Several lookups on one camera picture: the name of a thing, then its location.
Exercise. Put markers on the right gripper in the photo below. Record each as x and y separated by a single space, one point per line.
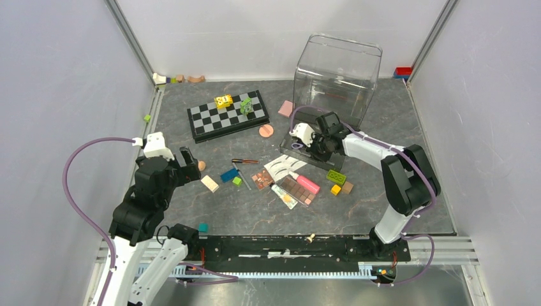
311 150

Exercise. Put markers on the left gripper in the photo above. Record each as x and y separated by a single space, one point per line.
186 173

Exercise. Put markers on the cream wooden block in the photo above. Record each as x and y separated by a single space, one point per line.
209 183

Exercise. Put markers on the blue block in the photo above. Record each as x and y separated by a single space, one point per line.
229 175

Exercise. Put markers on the grey pencil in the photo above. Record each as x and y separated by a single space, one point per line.
241 175

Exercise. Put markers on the pink bottle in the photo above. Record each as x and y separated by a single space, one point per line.
305 182

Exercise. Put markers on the brown eyeshadow palette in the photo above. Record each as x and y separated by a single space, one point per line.
297 191

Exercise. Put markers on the peach powder puff brush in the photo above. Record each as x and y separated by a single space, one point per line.
266 131

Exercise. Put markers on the clear acrylic makeup organizer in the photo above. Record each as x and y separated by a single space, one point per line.
337 75

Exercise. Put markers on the small clear eyeshadow palette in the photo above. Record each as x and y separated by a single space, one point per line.
262 179

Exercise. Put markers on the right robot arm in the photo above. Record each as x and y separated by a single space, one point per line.
409 180

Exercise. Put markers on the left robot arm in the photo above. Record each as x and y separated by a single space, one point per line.
133 227

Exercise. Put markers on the green lego brick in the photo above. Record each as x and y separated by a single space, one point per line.
336 177

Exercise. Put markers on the brown lip pencil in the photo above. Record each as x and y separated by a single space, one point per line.
245 161

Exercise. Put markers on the black white chessboard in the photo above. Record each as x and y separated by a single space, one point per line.
207 122

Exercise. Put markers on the yellow cube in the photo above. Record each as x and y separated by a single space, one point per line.
335 190

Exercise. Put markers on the brown wooden cube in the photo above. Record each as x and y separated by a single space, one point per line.
347 187

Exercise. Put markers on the pink sponge pad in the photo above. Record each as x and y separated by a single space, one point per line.
286 109

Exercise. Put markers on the white eyebrow stencil card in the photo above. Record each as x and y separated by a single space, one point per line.
280 167

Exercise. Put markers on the teal cube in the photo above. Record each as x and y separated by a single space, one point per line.
203 228

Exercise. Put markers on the white cream tube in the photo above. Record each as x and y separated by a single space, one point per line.
287 199

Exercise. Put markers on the yellow toy block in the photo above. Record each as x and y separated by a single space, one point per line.
223 101

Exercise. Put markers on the green toy block on chessboard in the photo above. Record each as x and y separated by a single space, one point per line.
246 106

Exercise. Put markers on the wooden blocks in corner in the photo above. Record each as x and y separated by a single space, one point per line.
162 80

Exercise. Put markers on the white chess pawn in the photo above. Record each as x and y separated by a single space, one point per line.
310 238

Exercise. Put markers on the red blue bricks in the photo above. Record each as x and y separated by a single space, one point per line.
403 72

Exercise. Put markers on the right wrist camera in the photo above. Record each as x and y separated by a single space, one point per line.
304 133

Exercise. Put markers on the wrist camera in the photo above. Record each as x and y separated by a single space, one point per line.
304 133
154 146

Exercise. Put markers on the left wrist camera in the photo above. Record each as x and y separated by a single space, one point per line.
154 146

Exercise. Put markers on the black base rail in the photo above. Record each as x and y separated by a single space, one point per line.
294 253

